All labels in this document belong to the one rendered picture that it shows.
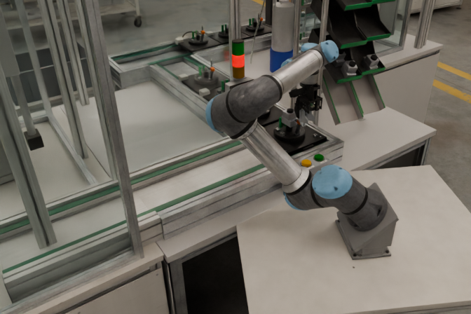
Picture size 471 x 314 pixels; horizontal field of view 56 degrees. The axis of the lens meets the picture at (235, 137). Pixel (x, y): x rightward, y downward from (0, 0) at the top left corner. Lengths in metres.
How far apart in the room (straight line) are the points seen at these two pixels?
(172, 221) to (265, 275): 0.38
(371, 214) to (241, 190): 0.51
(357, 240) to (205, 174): 0.67
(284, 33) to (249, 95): 1.54
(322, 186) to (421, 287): 0.44
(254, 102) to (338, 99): 0.89
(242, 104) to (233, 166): 0.63
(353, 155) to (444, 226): 0.52
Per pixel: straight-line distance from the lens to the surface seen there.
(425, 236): 1.76
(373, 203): 1.53
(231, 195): 1.71
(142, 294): 1.70
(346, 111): 2.12
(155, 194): 1.78
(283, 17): 2.77
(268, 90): 1.31
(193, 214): 1.65
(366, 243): 1.57
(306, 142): 1.96
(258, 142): 1.42
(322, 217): 1.74
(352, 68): 2.00
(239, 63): 1.82
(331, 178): 1.45
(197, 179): 1.83
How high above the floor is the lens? 2.00
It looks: 31 degrees down
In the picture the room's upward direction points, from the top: 1 degrees counter-clockwise
